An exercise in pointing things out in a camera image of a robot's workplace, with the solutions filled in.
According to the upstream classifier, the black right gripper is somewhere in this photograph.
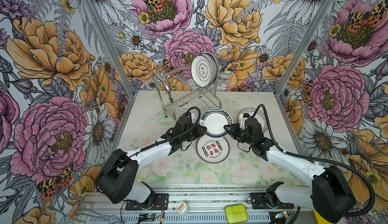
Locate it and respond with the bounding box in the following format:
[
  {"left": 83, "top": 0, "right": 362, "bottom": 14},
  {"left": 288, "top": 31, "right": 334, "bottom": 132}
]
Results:
[{"left": 222, "top": 123, "right": 254, "bottom": 146}]

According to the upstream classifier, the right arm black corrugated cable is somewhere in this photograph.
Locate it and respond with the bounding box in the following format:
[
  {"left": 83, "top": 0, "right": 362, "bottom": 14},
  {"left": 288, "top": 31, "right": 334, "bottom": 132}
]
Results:
[{"left": 251, "top": 103, "right": 376, "bottom": 218}]

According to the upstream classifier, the green rim white plate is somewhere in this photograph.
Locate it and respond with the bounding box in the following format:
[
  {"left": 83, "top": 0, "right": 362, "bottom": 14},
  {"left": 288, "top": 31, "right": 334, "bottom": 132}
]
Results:
[{"left": 200, "top": 108, "right": 233, "bottom": 138}]

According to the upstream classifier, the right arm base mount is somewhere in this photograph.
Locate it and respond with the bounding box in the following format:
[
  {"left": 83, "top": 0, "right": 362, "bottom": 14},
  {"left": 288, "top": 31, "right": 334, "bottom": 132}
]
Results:
[{"left": 246, "top": 192, "right": 295, "bottom": 210}]

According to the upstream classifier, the yellow box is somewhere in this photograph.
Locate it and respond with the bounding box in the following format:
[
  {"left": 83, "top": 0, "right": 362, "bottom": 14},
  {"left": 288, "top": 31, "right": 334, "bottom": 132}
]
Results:
[{"left": 313, "top": 211, "right": 328, "bottom": 224}]

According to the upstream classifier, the green circuit board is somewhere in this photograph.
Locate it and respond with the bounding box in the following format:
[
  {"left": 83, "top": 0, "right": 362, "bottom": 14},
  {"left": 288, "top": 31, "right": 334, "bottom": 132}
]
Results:
[{"left": 137, "top": 213, "right": 164, "bottom": 224}]

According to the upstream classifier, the silver wire dish rack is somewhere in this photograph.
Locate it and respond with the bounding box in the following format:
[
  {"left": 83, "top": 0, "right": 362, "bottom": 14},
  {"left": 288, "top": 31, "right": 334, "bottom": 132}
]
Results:
[{"left": 152, "top": 73, "right": 224, "bottom": 121}]

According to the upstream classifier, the right aluminium corner post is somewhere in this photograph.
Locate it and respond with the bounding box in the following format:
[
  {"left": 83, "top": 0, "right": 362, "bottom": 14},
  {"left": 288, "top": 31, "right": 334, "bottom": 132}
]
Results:
[{"left": 274, "top": 0, "right": 334, "bottom": 97}]

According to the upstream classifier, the round tape roll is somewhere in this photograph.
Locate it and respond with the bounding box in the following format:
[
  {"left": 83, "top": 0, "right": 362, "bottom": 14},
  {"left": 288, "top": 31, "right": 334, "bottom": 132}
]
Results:
[{"left": 176, "top": 202, "right": 189, "bottom": 216}]

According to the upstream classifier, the black striped rim plate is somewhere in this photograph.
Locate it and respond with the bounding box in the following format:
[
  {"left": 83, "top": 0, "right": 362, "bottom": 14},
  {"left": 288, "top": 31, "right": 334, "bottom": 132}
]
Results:
[{"left": 237, "top": 108, "right": 268, "bottom": 132}]

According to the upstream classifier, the left aluminium corner post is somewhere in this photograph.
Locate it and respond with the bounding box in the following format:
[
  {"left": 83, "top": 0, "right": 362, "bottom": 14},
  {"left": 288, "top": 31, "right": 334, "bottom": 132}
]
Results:
[{"left": 81, "top": 0, "right": 134, "bottom": 99}]

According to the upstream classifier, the aluminium corner post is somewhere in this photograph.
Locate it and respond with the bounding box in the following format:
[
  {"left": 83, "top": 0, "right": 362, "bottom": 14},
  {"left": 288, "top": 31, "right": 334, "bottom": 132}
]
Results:
[
  {"left": 274, "top": 0, "right": 334, "bottom": 97},
  {"left": 81, "top": 0, "right": 134, "bottom": 99}
]

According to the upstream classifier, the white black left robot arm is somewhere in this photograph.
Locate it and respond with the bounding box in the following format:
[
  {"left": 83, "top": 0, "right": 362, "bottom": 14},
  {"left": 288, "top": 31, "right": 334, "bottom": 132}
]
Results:
[{"left": 95, "top": 113, "right": 207, "bottom": 209}]

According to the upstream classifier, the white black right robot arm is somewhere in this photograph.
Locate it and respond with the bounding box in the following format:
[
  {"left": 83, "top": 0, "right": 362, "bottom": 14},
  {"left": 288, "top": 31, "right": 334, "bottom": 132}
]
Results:
[{"left": 224, "top": 118, "right": 356, "bottom": 223}]

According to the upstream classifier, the green square box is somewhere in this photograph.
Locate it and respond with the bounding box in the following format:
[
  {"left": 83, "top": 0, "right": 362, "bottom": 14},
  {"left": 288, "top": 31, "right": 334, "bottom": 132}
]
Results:
[{"left": 225, "top": 204, "right": 249, "bottom": 224}]

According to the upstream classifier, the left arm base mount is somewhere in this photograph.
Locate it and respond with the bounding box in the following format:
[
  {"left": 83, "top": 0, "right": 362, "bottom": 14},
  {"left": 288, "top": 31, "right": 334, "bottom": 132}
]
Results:
[{"left": 125, "top": 193, "right": 169, "bottom": 211}]

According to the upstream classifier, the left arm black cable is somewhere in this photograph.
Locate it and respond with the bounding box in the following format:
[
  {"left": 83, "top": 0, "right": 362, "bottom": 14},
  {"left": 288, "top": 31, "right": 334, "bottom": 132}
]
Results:
[{"left": 96, "top": 106, "right": 202, "bottom": 191}]

